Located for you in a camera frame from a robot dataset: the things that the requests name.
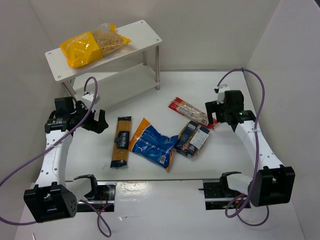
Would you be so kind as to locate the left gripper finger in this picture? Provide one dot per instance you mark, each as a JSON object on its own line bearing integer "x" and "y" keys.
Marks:
{"x": 89, "y": 123}
{"x": 98, "y": 126}

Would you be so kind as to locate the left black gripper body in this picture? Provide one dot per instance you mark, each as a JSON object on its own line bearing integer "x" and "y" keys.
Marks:
{"x": 93, "y": 122}

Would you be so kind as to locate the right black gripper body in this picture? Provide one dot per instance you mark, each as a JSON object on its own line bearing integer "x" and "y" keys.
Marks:
{"x": 215, "y": 110}

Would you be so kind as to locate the red spaghetti pasta bag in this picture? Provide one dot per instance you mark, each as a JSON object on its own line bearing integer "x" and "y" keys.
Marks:
{"x": 192, "y": 113}

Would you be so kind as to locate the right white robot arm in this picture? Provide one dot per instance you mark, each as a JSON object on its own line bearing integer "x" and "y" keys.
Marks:
{"x": 273, "y": 183}

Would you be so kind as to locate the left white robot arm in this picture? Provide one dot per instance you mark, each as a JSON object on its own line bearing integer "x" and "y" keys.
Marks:
{"x": 50, "y": 199}

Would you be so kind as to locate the dark blue pasta bag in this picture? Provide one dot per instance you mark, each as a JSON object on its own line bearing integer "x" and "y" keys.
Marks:
{"x": 192, "y": 138}

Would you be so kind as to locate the blue orange pasta bag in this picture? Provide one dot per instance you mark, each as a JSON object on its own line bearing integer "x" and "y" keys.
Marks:
{"x": 153, "y": 146}

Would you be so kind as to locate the yellow macaroni pasta bag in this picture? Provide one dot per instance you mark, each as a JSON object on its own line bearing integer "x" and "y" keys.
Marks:
{"x": 92, "y": 46}

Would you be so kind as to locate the white two-tier shelf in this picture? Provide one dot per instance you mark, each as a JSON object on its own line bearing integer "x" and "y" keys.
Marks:
{"x": 114, "y": 87}

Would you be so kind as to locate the dark la sicilia spaghetti pack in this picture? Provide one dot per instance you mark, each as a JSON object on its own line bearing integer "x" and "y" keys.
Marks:
{"x": 121, "y": 141}

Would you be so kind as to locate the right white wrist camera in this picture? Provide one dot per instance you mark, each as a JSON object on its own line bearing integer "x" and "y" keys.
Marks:
{"x": 220, "y": 91}

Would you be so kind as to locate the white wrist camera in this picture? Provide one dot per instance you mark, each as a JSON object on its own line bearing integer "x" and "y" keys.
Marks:
{"x": 220, "y": 91}
{"x": 88, "y": 98}

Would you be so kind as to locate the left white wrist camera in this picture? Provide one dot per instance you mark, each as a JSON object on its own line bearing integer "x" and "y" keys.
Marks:
{"x": 88, "y": 98}

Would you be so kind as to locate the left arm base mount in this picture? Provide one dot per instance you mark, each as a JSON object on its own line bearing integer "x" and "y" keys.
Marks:
{"x": 102, "y": 198}

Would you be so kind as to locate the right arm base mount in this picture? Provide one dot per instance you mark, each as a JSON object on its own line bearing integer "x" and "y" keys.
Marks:
{"x": 215, "y": 196}

